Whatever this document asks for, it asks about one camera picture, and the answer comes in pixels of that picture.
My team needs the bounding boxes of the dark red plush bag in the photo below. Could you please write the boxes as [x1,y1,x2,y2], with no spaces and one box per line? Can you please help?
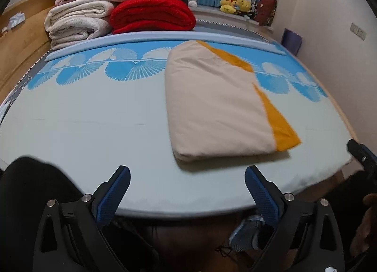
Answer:
[254,0,277,26]

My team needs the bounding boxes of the red folded blanket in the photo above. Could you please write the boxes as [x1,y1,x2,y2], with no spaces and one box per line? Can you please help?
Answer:
[109,0,196,34]

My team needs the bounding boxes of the purple box by wall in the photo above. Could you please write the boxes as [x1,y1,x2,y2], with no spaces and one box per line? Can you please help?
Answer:
[281,28,303,56]

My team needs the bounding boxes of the wall power socket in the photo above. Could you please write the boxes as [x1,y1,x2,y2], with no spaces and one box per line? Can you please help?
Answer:
[350,22,366,40]

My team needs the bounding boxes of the beige and orange hooded jacket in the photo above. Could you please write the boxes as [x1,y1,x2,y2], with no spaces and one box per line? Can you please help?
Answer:
[165,40,301,162]

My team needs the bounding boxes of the blue patterned bed sheet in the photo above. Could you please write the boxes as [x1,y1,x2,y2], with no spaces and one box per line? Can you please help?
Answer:
[1,31,355,217]

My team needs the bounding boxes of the blue striped slipper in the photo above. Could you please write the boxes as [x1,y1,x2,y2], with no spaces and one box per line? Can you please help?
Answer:
[229,214,265,252]

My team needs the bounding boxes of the wooden headboard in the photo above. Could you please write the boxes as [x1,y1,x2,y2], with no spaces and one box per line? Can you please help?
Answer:
[0,0,55,100]

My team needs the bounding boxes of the yellow plush toys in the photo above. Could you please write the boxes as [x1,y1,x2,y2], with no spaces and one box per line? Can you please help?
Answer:
[220,0,252,15]

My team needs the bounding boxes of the cream folded quilt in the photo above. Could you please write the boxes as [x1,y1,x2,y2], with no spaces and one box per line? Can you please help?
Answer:
[44,0,114,50]

